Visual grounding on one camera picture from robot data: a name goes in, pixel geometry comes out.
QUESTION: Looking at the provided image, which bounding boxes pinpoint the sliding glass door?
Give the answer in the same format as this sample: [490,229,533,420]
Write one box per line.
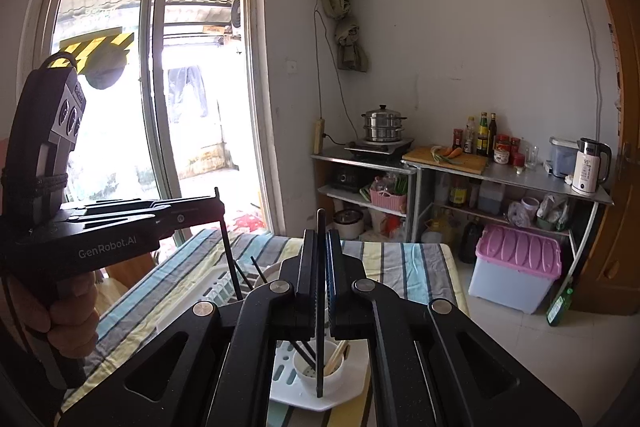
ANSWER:
[20,0,287,259]

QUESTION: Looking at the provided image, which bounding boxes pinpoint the white electric kettle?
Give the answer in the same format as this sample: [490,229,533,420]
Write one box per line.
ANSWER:
[571,138,613,196]

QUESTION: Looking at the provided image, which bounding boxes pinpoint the person's left hand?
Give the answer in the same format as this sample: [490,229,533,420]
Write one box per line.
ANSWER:
[10,269,101,359]

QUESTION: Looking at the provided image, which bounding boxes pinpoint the black kitchen appliance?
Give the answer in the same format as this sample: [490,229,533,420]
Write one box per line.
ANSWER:
[334,167,371,193]

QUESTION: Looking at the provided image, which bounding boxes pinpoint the white dish rack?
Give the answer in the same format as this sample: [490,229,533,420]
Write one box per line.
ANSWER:
[155,252,374,412]

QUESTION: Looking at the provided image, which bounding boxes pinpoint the green bottle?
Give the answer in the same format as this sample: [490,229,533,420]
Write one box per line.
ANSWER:
[546,287,575,327]

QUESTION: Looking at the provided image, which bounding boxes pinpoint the yellow label bottle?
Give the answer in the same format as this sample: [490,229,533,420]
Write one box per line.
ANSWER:
[476,112,490,156]

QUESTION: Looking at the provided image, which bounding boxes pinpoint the black induction cooker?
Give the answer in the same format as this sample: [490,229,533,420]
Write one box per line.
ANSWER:
[344,137,416,156]

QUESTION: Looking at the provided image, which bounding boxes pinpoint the plastic bag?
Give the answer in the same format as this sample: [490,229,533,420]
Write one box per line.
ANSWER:
[537,193,571,231]

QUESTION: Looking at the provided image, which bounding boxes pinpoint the long steel shelf table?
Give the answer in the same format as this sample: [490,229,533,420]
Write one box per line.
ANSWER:
[402,146,615,289]

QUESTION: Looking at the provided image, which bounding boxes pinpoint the striped tablecloth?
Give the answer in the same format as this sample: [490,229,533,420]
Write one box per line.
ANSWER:
[60,227,471,427]

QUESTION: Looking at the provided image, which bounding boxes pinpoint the black jug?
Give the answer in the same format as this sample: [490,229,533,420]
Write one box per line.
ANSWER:
[460,217,484,264]

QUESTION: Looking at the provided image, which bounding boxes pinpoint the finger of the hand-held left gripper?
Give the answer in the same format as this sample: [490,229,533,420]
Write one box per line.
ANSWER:
[322,227,583,427]
[59,227,321,427]

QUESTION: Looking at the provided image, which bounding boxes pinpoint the steel steamer pot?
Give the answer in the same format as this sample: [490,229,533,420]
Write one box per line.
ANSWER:
[361,104,407,142]

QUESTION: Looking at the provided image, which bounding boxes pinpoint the large white bowl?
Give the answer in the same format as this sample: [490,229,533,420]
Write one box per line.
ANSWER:
[257,259,284,286]

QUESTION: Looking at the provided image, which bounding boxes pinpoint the wooden door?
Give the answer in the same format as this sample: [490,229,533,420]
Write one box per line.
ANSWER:
[570,0,640,316]

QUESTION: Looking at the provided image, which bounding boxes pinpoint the tied beige curtain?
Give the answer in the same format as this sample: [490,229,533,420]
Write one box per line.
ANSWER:
[320,0,371,73]

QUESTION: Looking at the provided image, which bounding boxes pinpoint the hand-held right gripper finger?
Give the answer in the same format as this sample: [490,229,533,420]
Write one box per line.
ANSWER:
[75,188,224,214]
[62,207,224,241]

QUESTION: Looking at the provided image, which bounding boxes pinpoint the yellow black striped sign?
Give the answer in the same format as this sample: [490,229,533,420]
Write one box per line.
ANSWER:
[59,28,136,73]

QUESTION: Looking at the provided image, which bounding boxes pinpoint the purple lid storage box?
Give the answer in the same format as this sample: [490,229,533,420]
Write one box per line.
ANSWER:
[468,223,564,316]

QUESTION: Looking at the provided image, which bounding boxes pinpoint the green onion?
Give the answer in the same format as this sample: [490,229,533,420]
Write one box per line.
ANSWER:
[431,147,464,166]

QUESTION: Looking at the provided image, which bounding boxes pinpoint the wooden cutting board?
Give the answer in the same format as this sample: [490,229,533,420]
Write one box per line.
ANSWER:
[402,146,489,174]

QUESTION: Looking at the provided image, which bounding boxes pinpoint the short steel shelf table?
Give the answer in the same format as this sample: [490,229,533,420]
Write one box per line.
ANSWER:
[310,146,419,244]

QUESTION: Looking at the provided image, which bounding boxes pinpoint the hanging clothes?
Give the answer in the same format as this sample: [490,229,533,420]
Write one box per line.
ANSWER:
[167,66,209,123]

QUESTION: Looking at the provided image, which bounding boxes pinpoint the black chopstick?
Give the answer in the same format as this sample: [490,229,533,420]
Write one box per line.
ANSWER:
[234,260,316,371]
[316,208,326,399]
[215,187,245,302]

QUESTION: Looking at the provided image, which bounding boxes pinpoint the yellow oil bottle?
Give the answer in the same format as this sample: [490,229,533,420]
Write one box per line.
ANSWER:
[422,217,454,246]

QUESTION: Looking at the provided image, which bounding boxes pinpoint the white cup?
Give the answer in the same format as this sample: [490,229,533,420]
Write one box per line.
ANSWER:
[292,339,347,397]

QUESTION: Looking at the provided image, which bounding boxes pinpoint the pink basket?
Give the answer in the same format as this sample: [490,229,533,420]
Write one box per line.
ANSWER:
[369,189,409,215]

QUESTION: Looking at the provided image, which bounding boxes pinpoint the white rice cooker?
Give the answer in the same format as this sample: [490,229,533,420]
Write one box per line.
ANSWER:
[332,208,365,241]

